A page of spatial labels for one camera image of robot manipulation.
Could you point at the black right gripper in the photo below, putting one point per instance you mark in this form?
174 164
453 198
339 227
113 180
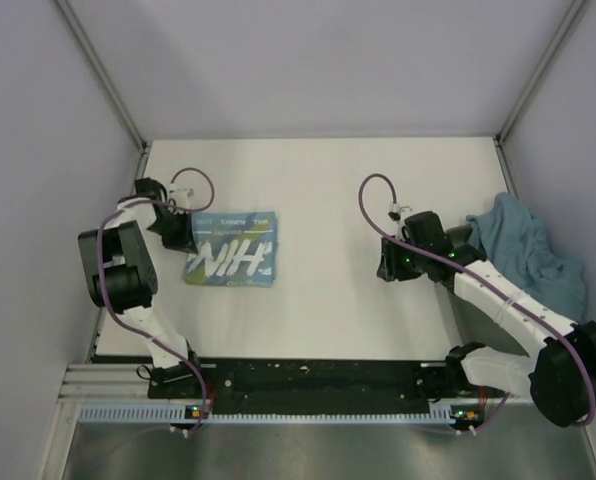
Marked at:
390 269

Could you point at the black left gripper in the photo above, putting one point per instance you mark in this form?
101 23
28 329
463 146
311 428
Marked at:
184 241

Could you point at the light blue printed t-shirt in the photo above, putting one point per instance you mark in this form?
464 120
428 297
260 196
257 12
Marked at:
233 250

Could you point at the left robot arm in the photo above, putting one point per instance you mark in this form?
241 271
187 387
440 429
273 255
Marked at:
121 276

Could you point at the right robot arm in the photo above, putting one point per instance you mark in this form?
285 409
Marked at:
556 368

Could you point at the light blue plain t-shirt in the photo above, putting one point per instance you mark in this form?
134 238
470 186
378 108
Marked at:
515 240

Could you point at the grey plastic tray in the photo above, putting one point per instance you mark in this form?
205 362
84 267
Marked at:
464 323

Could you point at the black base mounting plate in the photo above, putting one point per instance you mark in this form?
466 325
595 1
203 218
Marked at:
291 386

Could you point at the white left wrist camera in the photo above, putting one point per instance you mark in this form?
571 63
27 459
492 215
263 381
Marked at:
180 196

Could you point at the aluminium frame post left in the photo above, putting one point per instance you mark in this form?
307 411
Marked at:
100 73

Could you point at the aluminium frame post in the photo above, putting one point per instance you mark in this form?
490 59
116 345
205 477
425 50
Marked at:
100 73
565 29

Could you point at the light blue cable duct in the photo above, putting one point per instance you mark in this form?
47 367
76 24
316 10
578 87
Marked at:
179 414

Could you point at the aluminium frame post right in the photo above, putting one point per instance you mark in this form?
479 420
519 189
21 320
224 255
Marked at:
565 29

